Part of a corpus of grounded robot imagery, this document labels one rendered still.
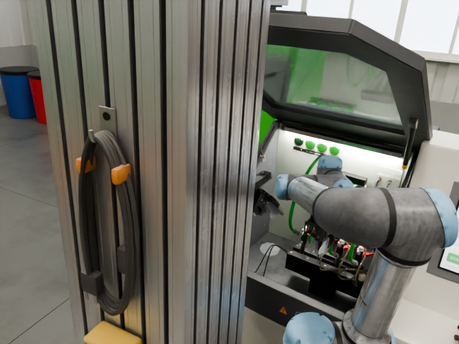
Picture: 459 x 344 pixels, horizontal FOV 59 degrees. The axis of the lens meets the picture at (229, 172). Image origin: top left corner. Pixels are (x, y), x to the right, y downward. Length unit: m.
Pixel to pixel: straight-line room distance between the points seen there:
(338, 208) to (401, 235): 0.12
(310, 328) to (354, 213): 0.39
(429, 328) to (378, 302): 0.69
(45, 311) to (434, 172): 2.52
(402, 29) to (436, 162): 3.94
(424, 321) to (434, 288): 0.13
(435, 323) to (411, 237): 0.89
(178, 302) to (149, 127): 0.27
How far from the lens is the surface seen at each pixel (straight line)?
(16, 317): 3.14
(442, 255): 1.66
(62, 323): 3.00
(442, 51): 5.45
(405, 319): 1.65
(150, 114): 0.53
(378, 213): 0.77
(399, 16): 5.40
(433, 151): 1.62
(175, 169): 0.53
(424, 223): 0.82
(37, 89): 6.94
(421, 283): 1.71
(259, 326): 1.83
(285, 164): 2.04
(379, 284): 0.94
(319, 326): 1.08
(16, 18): 8.64
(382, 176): 1.88
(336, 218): 0.80
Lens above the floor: 1.99
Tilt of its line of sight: 23 degrees down
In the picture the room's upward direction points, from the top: 3 degrees clockwise
